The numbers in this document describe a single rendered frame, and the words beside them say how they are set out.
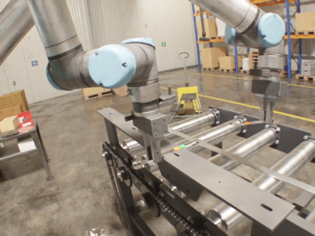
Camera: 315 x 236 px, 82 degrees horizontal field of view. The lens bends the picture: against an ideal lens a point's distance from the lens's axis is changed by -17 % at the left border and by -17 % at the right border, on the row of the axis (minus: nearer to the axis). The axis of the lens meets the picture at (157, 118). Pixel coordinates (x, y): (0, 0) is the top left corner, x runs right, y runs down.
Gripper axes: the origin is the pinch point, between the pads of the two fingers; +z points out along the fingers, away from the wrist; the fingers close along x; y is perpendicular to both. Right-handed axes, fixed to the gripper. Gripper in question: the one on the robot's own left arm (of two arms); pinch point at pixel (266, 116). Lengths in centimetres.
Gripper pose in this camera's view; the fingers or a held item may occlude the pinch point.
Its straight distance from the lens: 82.6
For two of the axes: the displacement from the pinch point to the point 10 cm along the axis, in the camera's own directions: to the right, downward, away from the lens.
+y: 9.1, -0.5, 4.2
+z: -0.3, 9.8, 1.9
